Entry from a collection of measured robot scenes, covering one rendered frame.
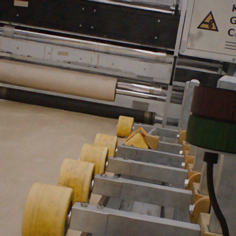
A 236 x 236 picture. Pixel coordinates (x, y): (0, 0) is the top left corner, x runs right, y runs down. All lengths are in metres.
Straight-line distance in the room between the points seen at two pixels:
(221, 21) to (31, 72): 0.98
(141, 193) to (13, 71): 2.16
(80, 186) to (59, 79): 2.09
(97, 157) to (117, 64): 1.81
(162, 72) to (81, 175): 2.05
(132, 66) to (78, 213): 2.28
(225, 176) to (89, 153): 0.58
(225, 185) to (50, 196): 0.23
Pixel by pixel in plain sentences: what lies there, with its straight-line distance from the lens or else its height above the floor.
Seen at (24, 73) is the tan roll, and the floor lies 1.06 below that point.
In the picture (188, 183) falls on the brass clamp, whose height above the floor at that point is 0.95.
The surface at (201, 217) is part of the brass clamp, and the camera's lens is 0.85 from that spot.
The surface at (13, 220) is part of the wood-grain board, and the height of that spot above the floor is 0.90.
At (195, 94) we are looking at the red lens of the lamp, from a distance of 0.51.
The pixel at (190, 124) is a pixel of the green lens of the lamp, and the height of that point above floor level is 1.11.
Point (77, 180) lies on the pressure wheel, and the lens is 1.05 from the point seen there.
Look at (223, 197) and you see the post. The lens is 0.77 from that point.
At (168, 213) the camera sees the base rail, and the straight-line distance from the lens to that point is 2.10.
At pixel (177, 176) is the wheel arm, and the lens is 1.31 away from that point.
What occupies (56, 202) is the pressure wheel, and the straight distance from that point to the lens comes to 0.81.
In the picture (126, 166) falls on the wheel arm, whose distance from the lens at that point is 1.31.
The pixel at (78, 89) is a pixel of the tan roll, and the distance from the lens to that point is 3.10.
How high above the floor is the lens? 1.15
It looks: 4 degrees down
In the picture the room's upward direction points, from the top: 9 degrees clockwise
